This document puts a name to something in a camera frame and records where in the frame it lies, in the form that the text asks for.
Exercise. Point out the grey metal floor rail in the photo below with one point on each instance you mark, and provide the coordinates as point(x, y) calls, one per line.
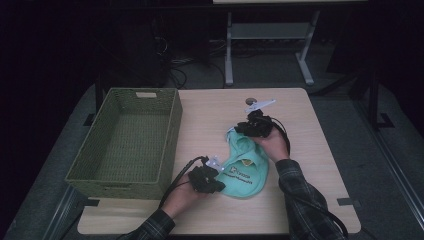
point(63, 213)
point(410, 195)

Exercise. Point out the black tape strip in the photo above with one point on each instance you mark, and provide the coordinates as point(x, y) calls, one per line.
point(91, 202)

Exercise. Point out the black post with bracket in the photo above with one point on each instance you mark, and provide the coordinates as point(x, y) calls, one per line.
point(98, 95)
point(373, 100)

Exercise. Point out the round grey table grommet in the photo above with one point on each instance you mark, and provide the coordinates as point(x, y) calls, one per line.
point(249, 100)

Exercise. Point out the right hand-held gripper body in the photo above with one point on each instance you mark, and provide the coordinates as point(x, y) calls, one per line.
point(261, 125)

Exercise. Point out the grey tape strip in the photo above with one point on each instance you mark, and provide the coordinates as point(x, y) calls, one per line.
point(348, 202)

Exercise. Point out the person's right hand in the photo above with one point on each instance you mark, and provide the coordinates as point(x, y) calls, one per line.
point(275, 146)

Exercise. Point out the person's left hand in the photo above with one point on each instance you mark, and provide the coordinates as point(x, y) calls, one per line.
point(181, 200)

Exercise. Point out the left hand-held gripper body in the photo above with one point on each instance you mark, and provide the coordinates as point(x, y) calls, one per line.
point(201, 180)

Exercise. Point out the green woven basket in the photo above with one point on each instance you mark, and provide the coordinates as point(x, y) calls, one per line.
point(133, 143)

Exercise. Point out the mint green bib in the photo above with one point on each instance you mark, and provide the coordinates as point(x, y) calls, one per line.
point(246, 186)

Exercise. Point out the grey metal stand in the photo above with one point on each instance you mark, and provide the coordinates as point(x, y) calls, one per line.
point(266, 30)

